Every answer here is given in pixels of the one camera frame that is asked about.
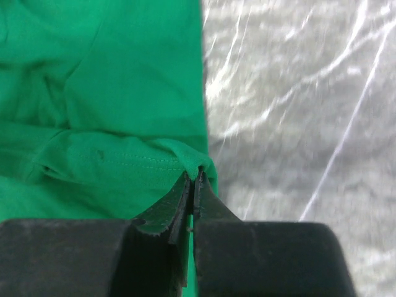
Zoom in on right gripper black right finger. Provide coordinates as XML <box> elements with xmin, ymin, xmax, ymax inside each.
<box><xmin>193</xmin><ymin>172</ymin><xmax>356</xmax><ymax>296</ymax></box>

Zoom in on green t-shirt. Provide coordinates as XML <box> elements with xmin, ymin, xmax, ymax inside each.
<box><xmin>0</xmin><ymin>0</ymin><xmax>219</xmax><ymax>297</ymax></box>

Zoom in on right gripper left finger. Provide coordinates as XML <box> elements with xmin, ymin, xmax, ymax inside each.
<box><xmin>1</xmin><ymin>174</ymin><xmax>192</xmax><ymax>296</ymax></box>

